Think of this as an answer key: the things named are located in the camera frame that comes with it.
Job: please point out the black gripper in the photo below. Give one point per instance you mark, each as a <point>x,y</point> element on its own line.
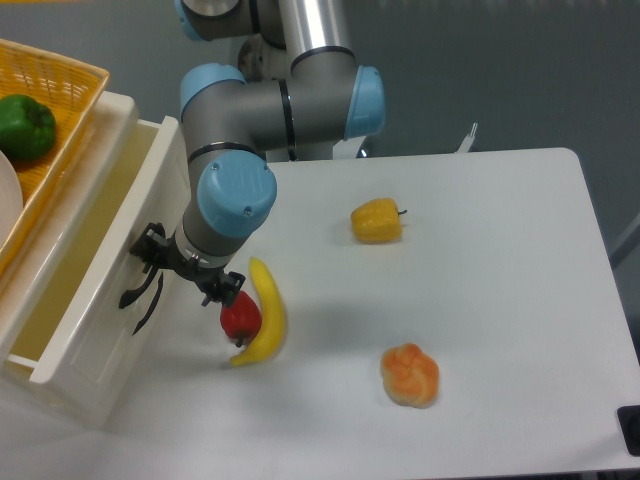
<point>151,249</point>

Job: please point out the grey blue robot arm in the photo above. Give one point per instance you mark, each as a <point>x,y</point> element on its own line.
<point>228,122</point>

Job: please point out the white drawer cabinet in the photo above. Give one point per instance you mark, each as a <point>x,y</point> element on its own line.
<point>55,380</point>

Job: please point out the red bell pepper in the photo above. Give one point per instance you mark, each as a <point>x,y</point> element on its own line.
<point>242,321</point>

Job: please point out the yellow banana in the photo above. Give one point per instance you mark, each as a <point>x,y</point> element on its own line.
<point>269,339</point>

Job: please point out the white plate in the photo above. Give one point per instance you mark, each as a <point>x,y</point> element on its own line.
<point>11,200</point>

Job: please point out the yellow bell pepper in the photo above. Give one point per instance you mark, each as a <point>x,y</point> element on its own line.
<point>377,221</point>

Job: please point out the yellow woven basket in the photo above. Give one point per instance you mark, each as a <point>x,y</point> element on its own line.
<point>47,100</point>

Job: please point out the green bell pepper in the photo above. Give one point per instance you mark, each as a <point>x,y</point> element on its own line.
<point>28,128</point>

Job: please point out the orange bread roll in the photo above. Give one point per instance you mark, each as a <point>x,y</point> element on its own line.
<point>410,377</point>

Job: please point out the black corner device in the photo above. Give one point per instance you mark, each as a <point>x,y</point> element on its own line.
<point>629,420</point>

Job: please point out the white table bracket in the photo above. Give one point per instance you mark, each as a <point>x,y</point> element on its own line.
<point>468,141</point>

